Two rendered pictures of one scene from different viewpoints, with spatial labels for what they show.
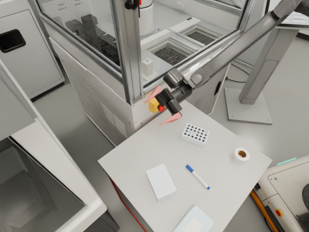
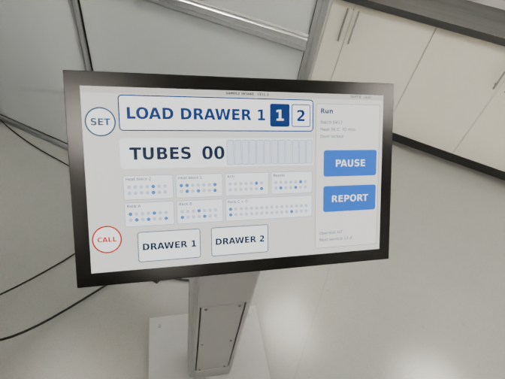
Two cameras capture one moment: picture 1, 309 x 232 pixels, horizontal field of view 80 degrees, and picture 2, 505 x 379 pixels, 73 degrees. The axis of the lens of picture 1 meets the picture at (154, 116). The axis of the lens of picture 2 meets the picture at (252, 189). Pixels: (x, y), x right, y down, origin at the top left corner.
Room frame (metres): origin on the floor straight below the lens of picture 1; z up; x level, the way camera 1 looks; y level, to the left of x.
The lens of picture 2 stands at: (1.06, -0.89, 1.45)
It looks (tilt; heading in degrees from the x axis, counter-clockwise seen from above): 45 degrees down; 333
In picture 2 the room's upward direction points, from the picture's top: 12 degrees clockwise
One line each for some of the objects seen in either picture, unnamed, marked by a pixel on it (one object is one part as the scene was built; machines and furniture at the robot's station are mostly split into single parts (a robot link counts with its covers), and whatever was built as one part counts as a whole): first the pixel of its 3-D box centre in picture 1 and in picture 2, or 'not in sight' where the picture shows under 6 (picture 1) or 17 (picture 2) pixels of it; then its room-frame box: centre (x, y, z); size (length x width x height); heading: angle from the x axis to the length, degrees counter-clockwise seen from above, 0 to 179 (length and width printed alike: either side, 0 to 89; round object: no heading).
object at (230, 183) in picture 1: (177, 186); not in sight; (0.39, -0.15, 0.38); 0.62 x 0.58 x 0.76; 133
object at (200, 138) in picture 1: (195, 135); not in sight; (0.53, -0.21, 0.78); 0.12 x 0.08 x 0.04; 64
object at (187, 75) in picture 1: (194, 75); not in sight; (0.90, -0.24, 0.87); 0.29 x 0.02 x 0.11; 133
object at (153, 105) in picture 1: (156, 104); not in sight; (0.66, -0.01, 0.88); 0.07 x 0.05 x 0.07; 133
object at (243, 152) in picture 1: (240, 155); not in sight; (0.41, -0.41, 0.78); 0.07 x 0.07 x 0.04
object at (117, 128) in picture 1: (148, 89); not in sight; (1.28, 0.05, 0.40); 1.03 x 0.95 x 0.80; 133
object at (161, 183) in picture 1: (160, 182); not in sight; (0.28, -0.03, 0.79); 0.13 x 0.09 x 0.05; 23
